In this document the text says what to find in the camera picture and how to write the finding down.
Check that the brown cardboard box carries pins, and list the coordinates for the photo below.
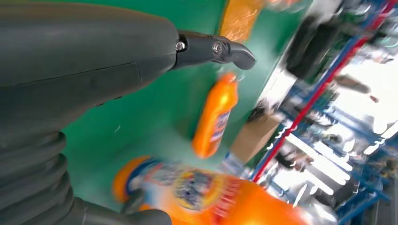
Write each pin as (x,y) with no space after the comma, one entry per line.
(255,136)

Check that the yellow taped cardboard mat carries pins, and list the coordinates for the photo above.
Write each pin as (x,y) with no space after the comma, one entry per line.
(239,18)

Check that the orange detergent bottle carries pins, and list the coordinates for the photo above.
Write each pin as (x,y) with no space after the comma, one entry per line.
(248,205)
(214,118)

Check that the black carrying case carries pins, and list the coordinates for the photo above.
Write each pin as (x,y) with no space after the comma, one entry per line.
(311,46)

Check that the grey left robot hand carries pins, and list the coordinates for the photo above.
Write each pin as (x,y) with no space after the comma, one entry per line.
(77,46)

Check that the red metal beam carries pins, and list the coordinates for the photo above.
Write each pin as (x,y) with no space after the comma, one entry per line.
(320,94)

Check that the blue metal rack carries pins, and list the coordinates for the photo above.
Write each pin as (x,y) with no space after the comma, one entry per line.
(367,198)

